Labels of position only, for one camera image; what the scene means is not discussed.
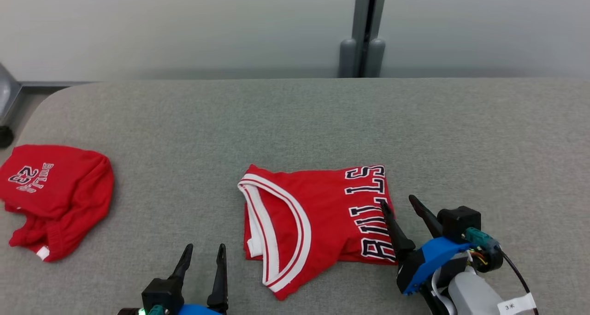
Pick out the grey fabric sofa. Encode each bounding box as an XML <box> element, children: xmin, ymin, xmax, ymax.
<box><xmin>0</xmin><ymin>77</ymin><xmax>590</xmax><ymax>315</ymax></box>

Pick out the red Bulls jersey white trim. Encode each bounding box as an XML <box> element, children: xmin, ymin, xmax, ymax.
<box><xmin>237</xmin><ymin>164</ymin><xmax>398</xmax><ymax>301</ymax></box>

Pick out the grey cylinder post foot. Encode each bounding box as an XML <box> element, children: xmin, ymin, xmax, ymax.
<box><xmin>367</xmin><ymin>38</ymin><xmax>386</xmax><ymax>78</ymax></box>
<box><xmin>339</xmin><ymin>38</ymin><xmax>358</xmax><ymax>78</ymax></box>

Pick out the grey metal frame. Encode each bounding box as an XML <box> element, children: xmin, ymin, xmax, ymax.
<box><xmin>0</xmin><ymin>64</ymin><xmax>24</xmax><ymax>124</ymax></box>

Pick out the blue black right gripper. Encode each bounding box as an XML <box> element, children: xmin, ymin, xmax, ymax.
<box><xmin>381</xmin><ymin>195</ymin><xmax>472</xmax><ymax>297</ymax></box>

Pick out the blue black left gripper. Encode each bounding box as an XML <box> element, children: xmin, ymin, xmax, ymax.
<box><xmin>168</xmin><ymin>244</ymin><xmax>229</xmax><ymax>315</ymax></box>

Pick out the white paper label tag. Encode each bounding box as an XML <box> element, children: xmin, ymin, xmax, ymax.
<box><xmin>498</xmin><ymin>293</ymin><xmax>537</xmax><ymax>315</ymax></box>

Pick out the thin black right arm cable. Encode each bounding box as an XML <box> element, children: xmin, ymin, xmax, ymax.
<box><xmin>499</xmin><ymin>250</ymin><xmax>540</xmax><ymax>315</ymax></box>

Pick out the green right camera connector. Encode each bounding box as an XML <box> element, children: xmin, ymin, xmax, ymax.
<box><xmin>465</xmin><ymin>227</ymin><xmax>501</xmax><ymax>256</ymax></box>

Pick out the grey partition post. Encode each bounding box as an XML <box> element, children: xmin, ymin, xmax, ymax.
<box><xmin>352</xmin><ymin>0</ymin><xmax>388</xmax><ymax>78</ymax></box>

